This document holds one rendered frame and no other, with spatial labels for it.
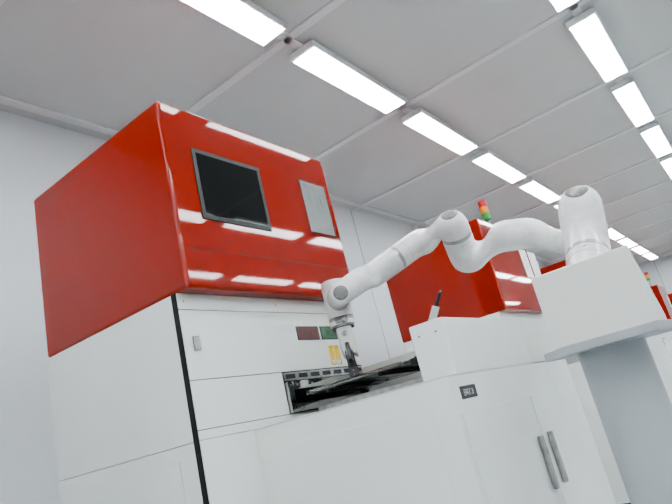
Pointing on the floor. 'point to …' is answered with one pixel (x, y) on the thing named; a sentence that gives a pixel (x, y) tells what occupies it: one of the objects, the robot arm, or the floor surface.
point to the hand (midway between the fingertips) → (354, 373)
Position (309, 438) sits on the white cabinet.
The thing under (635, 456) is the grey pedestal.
